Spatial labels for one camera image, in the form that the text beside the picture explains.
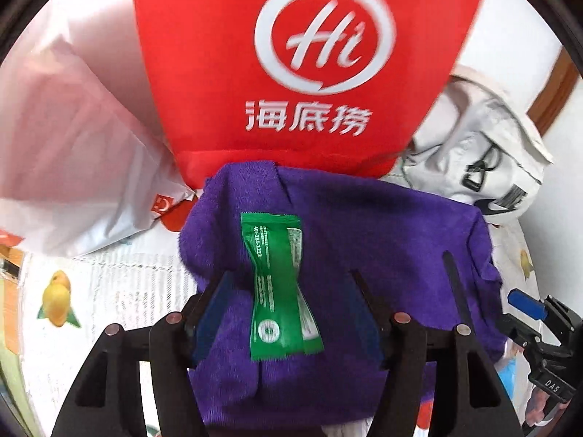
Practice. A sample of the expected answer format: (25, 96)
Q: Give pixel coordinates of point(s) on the white plastic bag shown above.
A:
(68, 145)

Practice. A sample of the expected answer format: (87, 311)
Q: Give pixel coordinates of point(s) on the wooden door frame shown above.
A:
(553, 95)

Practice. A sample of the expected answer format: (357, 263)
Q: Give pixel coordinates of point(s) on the red paper bag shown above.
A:
(205, 77)

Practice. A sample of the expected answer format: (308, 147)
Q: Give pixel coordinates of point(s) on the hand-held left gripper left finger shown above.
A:
(213, 323)

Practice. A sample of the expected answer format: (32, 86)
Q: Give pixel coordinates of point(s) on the purple towel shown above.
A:
(387, 236)

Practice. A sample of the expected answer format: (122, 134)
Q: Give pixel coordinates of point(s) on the beige backpack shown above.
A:
(455, 154)

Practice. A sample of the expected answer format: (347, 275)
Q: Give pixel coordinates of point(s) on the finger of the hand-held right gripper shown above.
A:
(519, 330)
(526, 303)

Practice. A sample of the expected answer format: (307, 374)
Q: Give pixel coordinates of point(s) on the fruit print tablecloth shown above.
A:
(136, 282)

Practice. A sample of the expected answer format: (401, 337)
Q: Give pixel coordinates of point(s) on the green packet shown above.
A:
(273, 282)

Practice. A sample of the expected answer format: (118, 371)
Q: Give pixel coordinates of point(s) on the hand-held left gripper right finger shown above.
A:
(365, 327)

